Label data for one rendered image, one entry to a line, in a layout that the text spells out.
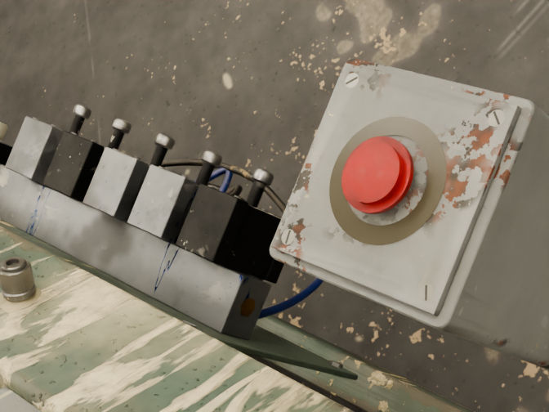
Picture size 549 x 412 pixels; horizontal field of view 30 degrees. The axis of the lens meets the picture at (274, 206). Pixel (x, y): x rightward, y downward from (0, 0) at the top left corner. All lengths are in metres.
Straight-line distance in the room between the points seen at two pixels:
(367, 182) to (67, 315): 0.32
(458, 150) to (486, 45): 1.15
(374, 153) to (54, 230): 0.51
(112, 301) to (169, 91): 1.28
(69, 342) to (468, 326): 0.32
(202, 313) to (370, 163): 0.34
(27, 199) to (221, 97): 0.95
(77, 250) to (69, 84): 1.31
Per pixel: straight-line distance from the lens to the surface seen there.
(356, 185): 0.52
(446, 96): 0.52
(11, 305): 0.78
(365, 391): 1.39
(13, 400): 0.71
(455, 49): 1.68
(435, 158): 0.51
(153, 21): 2.12
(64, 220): 0.97
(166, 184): 0.85
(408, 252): 0.51
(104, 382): 0.69
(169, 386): 0.67
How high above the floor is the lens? 1.36
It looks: 51 degrees down
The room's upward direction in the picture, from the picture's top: 66 degrees counter-clockwise
